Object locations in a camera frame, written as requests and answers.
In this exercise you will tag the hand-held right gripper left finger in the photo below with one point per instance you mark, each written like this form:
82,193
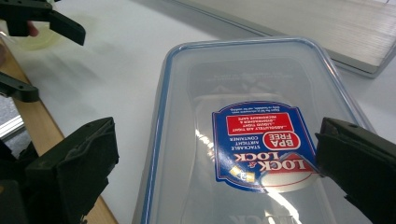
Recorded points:
81,168

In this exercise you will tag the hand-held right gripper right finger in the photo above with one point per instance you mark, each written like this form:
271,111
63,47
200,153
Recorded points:
361,161

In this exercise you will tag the green plastic container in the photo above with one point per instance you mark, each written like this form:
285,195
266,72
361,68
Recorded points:
40,42

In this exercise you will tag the clear plastic food container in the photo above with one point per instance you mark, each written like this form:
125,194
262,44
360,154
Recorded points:
138,205

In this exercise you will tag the clear lid with blue seal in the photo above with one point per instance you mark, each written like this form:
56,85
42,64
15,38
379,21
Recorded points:
249,81

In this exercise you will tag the wooden table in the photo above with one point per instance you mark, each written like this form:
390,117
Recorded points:
34,121

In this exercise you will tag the white table sheet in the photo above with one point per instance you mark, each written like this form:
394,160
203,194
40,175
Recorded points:
102,81

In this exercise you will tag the aluminium floor rail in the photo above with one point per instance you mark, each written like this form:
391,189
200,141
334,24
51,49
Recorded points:
9,127

